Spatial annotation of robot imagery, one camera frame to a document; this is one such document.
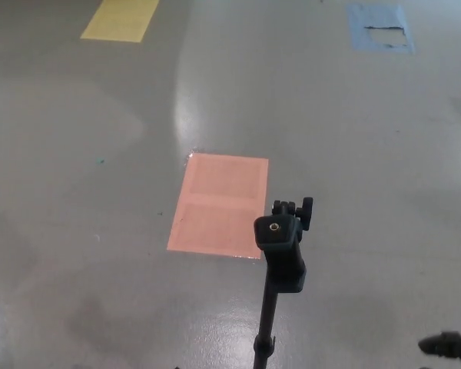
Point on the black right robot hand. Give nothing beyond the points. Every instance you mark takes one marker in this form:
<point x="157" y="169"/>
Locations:
<point x="451" y="344"/>

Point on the yellow paper sheet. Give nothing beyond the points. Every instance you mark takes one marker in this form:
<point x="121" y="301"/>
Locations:
<point x="119" y="19"/>

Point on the black phone stand tripod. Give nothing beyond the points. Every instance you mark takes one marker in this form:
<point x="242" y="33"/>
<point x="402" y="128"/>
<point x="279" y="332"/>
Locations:
<point x="278" y="238"/>

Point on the torn blue paper sheet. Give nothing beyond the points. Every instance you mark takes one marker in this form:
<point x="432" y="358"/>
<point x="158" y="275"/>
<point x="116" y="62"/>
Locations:
<point x="369" y="40"/>

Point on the orange paper sheet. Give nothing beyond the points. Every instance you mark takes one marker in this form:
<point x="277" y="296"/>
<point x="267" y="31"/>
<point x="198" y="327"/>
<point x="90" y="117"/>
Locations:
<point x="215" y="207"/>

